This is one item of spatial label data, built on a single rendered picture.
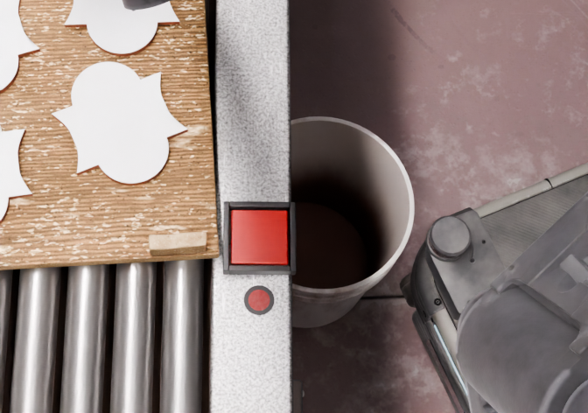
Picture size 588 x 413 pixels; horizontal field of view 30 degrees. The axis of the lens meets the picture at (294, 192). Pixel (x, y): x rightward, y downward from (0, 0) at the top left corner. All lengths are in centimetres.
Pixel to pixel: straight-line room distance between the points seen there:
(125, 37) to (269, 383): 41
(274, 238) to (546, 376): 73
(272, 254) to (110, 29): 31
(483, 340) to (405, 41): 185
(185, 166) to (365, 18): 121
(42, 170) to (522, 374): 80
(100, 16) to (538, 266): 82
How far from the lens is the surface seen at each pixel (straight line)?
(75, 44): 123
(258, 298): 115
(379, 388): 208
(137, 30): 123
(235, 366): 113
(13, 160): 118
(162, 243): 111
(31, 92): 122
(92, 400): 113
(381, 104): 224
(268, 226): 115
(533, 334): 47
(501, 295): 50
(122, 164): 116
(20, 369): 115
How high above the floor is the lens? 203
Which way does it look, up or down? 70 degrees down
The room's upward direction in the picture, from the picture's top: 12 degrees clockwise
